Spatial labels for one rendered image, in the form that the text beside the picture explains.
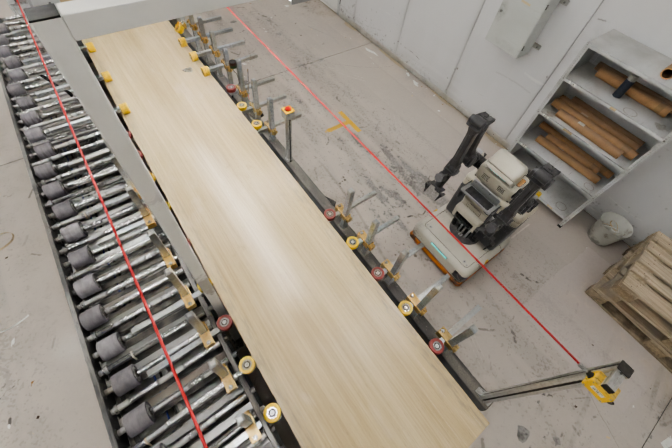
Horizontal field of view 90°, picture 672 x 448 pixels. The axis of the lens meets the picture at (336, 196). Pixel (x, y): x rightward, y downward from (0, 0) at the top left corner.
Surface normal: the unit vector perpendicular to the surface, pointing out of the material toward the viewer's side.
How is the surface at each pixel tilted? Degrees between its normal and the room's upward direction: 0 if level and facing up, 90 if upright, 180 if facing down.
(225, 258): 0
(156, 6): 90
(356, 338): 0
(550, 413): 0
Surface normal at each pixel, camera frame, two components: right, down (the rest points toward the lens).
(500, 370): 0.10, -0.58
